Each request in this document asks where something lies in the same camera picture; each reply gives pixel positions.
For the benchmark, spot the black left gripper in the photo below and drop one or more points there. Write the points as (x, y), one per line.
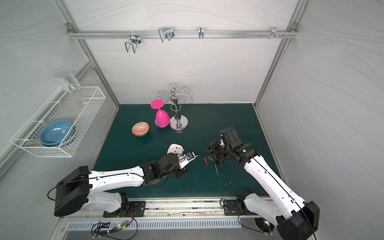
(182, 171)

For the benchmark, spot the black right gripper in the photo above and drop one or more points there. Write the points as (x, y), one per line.
(214, 151)

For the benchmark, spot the white square alarm clock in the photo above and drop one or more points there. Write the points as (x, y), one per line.
(175, 149)

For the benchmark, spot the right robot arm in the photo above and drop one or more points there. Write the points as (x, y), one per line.
(294, 218)

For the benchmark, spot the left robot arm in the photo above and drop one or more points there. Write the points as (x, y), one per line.
(83, 189)

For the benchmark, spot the orange patterned bowl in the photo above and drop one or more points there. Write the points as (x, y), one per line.
(140, 129)

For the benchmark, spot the blue white floral bowl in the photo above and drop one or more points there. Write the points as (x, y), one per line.
(156, 123)

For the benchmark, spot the chrome cup holder stand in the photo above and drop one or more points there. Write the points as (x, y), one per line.
(178, 122)

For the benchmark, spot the pink plastic goblet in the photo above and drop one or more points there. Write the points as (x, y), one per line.
(162, 117)

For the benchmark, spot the blue ceramic bowl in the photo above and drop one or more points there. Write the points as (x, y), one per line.
(57, 133)

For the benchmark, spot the small metal clip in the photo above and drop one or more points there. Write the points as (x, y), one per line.
(201, 33)

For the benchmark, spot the clear glass cup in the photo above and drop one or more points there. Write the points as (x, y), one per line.
(68, 81)

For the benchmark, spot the metal loop hook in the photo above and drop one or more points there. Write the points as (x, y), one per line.
(166, 33)

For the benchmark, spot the metal double hook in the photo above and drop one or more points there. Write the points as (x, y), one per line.
(132, 43)

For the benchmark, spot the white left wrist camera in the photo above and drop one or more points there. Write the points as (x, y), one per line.
(184, 160)

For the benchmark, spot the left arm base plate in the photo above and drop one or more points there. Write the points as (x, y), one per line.
(127, 210)

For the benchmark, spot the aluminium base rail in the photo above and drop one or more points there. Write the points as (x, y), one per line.
(182, 208)

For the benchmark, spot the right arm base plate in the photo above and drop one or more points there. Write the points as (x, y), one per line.
(233, 207)

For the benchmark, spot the white wire basket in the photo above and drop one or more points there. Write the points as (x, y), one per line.
(79, 107)

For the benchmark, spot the aluminium top rail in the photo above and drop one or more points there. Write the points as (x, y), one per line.
(179, 35)

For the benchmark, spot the metal bracket hook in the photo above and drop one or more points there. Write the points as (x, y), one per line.
(274, 33)

